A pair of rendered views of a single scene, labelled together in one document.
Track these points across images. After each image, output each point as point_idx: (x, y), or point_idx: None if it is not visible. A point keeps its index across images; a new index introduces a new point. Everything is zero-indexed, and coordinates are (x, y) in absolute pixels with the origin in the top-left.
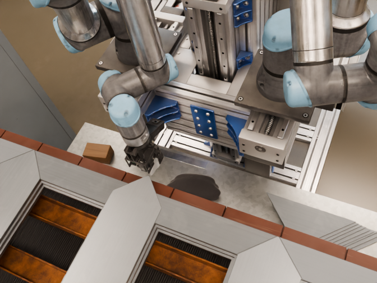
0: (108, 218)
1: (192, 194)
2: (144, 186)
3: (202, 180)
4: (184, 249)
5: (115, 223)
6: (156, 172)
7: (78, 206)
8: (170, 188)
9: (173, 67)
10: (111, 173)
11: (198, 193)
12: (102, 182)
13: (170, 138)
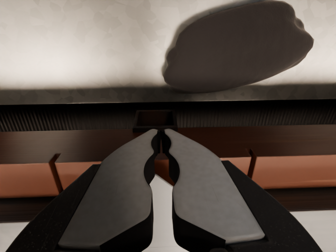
0: None
1: (243, 76)
2: (160, 211)
3: (262, 26)
4: (212, 126)
5: None
6: (111, 38)
7: (4, 129)
8: (239, 161)
9: None
10: (3, 184)
11: (257, 69)
12: (6, 242)
13: None
